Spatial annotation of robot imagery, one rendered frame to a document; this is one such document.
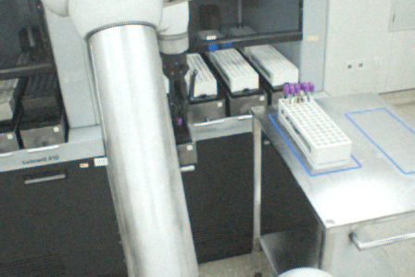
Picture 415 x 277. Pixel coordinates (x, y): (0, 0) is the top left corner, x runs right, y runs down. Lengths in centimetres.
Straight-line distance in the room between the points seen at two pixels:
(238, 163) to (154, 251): 110
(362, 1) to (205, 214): 185
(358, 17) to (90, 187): 210
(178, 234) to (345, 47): 260
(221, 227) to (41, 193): 72
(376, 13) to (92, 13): 266
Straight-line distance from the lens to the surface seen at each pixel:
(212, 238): 188
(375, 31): 319
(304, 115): 128
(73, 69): 154
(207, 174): 167
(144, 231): 61
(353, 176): 115
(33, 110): 159
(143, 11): 64
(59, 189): 165
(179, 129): 138
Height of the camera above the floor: 147
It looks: 29 degrees down
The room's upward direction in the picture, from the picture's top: 3 degrees counter-clockwise
